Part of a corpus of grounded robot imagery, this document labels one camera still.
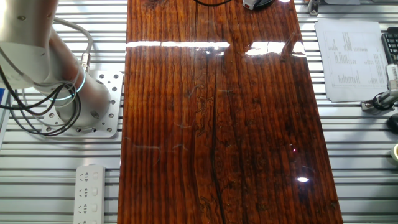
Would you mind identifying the brown wooden board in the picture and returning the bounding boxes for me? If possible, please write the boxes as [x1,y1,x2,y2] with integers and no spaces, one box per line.
[117,0,345,224]

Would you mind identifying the white power strip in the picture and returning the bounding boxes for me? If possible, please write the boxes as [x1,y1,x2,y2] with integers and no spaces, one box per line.
[73,164,106,224]

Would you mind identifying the printed paper sheets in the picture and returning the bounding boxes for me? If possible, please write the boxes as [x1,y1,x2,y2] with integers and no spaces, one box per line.
[314,17,389,103]

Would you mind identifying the grey metal clamp tool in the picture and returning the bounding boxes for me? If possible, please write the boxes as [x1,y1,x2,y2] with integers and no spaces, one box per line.
[361,90,398,112]

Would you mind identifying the black round object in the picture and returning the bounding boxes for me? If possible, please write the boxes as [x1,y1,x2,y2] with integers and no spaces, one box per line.
[387,113,398,134]

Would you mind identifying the black keyboard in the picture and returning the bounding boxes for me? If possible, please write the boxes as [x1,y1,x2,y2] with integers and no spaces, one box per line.
[381,27,398,65]

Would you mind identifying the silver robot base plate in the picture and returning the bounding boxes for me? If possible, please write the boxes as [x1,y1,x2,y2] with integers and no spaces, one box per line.
[40,70,124,138]

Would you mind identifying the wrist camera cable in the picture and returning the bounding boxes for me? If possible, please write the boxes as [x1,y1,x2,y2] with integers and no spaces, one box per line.
[192,0,233,6]

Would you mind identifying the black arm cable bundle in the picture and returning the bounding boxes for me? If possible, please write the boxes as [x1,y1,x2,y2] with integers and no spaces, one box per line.
[0,65,82,138]

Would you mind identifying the metal bar clamp black handle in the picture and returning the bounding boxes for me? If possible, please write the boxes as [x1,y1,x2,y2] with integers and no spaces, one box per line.
[253,0,276,9]

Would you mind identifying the thick grey robot cable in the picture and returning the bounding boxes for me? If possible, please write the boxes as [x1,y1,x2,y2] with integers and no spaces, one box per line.
[52,17,94,72]

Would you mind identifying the small metal bracket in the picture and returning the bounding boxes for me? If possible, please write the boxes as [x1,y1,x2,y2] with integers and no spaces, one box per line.
[307,0,321,17]

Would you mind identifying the ribbed silver exterior camera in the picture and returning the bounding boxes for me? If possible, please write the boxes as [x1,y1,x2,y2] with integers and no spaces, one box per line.
[386,63,398,91]

